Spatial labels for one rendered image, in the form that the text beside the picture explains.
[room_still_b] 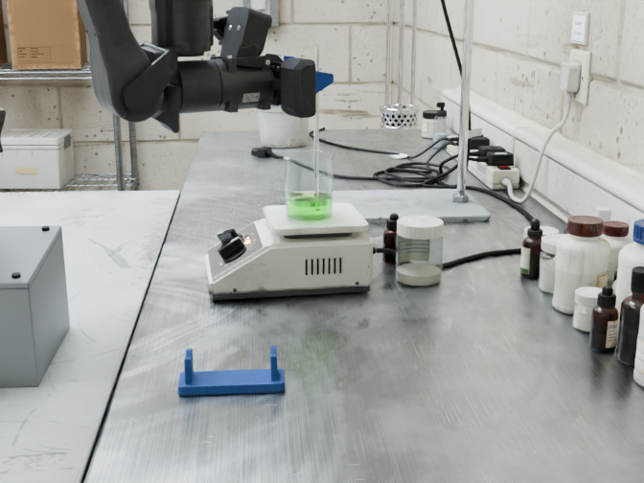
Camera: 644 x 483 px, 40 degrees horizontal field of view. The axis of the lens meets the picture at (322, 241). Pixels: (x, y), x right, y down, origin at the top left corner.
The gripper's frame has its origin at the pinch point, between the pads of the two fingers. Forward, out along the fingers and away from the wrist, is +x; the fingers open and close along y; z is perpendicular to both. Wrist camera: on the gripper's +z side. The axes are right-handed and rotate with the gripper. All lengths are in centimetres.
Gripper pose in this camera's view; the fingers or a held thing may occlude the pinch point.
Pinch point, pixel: (306, 80)
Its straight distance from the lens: 106.5
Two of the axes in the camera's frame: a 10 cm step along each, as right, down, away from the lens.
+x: 8.6, -1.4, 4.9
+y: -5.1, -2.3, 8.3
